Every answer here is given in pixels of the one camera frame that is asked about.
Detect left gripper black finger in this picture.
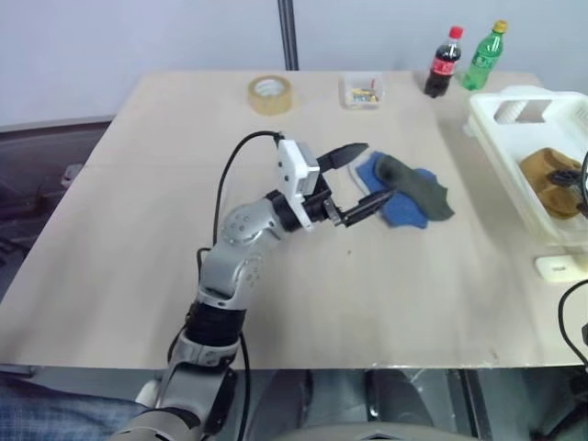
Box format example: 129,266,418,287
315,142,370,175
341,190,396,228

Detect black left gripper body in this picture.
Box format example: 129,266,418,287
302,183,349,228

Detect white plastic basket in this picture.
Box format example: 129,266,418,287
466,85,588,252

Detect clear plastic small-parts box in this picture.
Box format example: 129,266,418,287
338,72,385,111

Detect blue sock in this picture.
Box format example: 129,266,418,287
356,151,438,231

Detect dark grey cloth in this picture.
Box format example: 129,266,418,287
374,154,456,223

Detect white flat plastic piece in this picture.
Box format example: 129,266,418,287
534,254,588,282

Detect brown packing tape roll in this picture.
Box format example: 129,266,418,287
247,74,294,117

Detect cola bottle with red cap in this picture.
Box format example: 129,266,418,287
423,26,466,98

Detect green bottle with yellow cap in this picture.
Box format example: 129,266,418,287
457,20,509,91

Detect white shoe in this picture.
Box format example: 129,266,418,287
135,379,161,408

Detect dark background furniture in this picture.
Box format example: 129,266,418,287
0,114,116,300

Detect blue plaid trousers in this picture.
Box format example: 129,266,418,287
0,374,153,441

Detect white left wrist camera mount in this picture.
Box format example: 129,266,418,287
277,139,322,233

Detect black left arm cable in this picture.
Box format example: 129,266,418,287
167,130,283,435

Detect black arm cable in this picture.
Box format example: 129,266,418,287
167,130,283,435
557,149,588,368

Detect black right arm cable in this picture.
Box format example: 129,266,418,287
557,149,588,368

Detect black vertical post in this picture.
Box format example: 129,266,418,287
277,0,300,71

